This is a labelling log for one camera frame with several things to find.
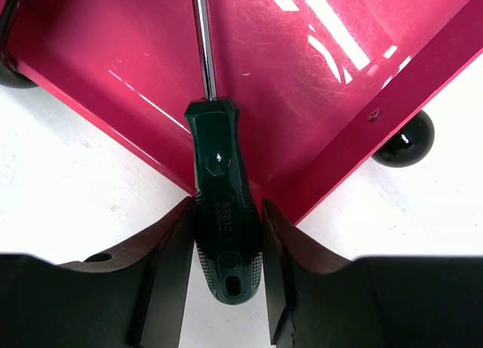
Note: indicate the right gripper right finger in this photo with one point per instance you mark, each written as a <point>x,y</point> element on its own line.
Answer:
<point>316,298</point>

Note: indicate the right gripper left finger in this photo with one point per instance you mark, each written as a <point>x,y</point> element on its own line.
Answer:
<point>130,295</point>

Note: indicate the large green screwdriver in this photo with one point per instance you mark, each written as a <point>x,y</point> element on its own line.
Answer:
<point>227,222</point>

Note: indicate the black drawer cabinet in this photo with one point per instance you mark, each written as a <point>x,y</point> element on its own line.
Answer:
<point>10,77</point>

